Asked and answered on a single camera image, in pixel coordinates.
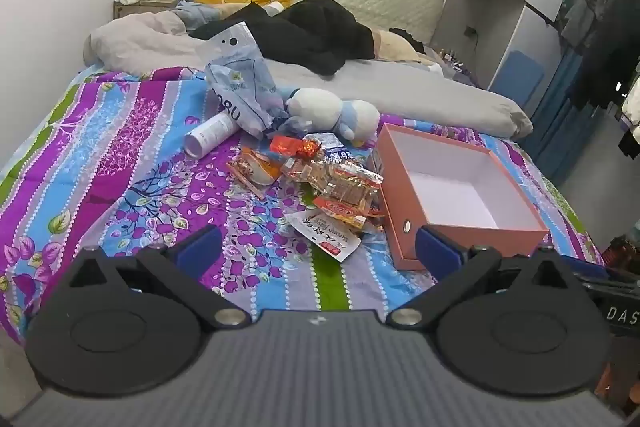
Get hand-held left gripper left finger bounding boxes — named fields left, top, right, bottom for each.
left=67, top=224, right=252, bottom=329

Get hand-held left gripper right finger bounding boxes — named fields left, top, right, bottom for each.
left=384, top=224, right=581, bottom=329

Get pink cardboard box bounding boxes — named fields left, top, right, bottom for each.
left=375, top=123, right=551, bottom=272

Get orange snack packet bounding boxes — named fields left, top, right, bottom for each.
left=226, top=148, right=282, bottom=202

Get white snack packet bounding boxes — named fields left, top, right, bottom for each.
left=286, top=209, right=363, bottom=264

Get blue snack packet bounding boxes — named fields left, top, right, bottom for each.
left=305, top=132, right=373, bottom=165

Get small orange red packet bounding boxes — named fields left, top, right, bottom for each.
left=270, top=134, right=322, bottom=160

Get white cylindrical bottle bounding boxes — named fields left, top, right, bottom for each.
left=184, top=112, right=241, bottom=158

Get floral bed sheet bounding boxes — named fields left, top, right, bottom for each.
left=0, top=67, right=606, bottom=343

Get blue curtain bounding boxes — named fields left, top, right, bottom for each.
left=530, top=47, right=591, bottom=188

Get pale blue plastic bag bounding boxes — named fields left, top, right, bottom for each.
left=195, top=21, right=288, bottom=138

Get white blue plush toy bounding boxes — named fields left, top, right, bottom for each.
left=277, top=87, right=381, bottom=148

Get bedside clutter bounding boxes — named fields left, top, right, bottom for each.
left=425, top=47, right=481, bottom=88

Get beige pillow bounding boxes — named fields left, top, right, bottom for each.
left=372, top=29, right=426, bottom=60

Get grey duvet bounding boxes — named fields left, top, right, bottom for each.
left=82, top=14, right=533, bottom=140

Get dark cloth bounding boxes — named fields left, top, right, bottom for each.
left=389, top=27, right=426, bottom=52

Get light blue cloth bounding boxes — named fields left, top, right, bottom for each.
left=172, top=0, right=226, bottom=30

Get wooden nightstand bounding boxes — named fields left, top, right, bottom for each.
left=112, top=0, right=193, bottom=20

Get black hanging jacket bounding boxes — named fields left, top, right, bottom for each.
left=570, top=0, right=640, bottom=110

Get grey hanging garment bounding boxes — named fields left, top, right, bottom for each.
left=560, top=0, right=613, bottom=50

